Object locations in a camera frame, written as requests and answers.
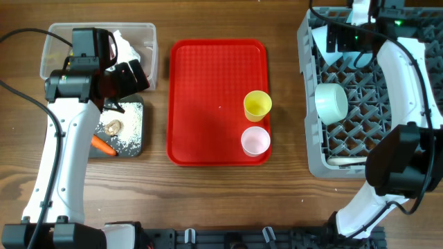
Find light blue rice bowl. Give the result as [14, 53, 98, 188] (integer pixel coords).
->
[311, 25, 343, 66]

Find white napkin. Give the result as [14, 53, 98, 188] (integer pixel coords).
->
[107, 30, 141, 71]

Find brown food lump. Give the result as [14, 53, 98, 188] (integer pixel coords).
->
[104, 120, 122, 136]

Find green bowl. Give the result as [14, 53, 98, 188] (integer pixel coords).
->
[314, 83, 348, 125]

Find orange carrot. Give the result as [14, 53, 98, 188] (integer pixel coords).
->
[91, 135, 117, 156]

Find yellow cup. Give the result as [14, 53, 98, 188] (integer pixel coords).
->
[244, 91, 272, 122]

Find white plastic spoon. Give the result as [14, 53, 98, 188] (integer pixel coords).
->
[326, 157, 367, 166]

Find light blue plate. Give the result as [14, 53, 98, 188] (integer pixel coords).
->
[343, 11, 375, 70]

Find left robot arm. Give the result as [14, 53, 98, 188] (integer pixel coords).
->
[1, 28, 153, 248]

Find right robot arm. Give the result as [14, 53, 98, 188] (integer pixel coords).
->
[325, 1, 442, 240]

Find grey dishwasher rack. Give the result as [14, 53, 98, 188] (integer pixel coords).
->
[297, 11, 442, 178]

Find clear plastic bin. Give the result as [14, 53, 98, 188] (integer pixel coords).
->
[39, 22, 159, 91]

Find black tray bin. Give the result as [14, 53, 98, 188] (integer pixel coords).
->
[94, 94, 145, 158]

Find spilled rice pile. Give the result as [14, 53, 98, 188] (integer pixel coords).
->
[95, 102, 144, 156]

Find red serving tray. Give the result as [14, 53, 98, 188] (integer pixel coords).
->
[166, 39, 271, 167]

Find pink cup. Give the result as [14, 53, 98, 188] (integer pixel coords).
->
[241, 127, 271, 157]

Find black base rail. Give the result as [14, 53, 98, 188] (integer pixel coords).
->
[145, 227, 388, 249]

